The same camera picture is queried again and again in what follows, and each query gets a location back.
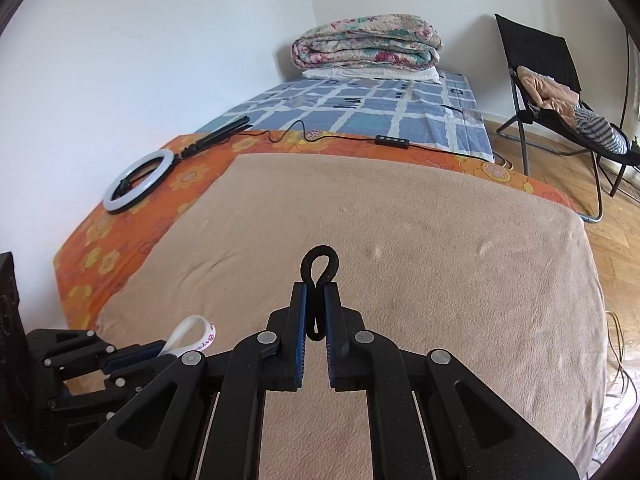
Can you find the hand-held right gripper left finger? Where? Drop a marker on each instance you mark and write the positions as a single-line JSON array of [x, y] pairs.
[[300, 330]]

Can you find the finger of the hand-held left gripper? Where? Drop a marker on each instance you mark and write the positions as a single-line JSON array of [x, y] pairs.
[[120, 386], [135, 353]]

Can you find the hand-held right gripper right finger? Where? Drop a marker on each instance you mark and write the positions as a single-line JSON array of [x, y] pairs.
[[331, 330]]

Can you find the white ribbon loop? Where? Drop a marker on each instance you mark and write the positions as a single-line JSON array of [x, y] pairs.
[[175, 337]]

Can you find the orange floral bed sheet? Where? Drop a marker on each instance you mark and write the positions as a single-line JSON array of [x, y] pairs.
[[125, 240]]

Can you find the beige blanket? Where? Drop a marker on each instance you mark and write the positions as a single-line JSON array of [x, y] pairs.
[[400, 235]]

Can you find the blue plaid bed sheet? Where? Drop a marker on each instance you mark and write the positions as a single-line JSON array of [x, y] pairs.
[[375, 110]]

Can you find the folded white sheet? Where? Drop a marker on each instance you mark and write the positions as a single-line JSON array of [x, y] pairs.
[[370, 74]]

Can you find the folded floral quilt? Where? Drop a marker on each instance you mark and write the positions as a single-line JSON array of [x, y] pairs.
[[365, 42]]

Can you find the beige garment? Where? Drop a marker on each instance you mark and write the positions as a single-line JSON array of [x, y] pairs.
[[545, 90]]

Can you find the striped garment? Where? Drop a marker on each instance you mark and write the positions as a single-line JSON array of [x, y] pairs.
[[597, 130]]

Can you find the black folding chair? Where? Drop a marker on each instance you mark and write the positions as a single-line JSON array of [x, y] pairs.
[[540, 45]]

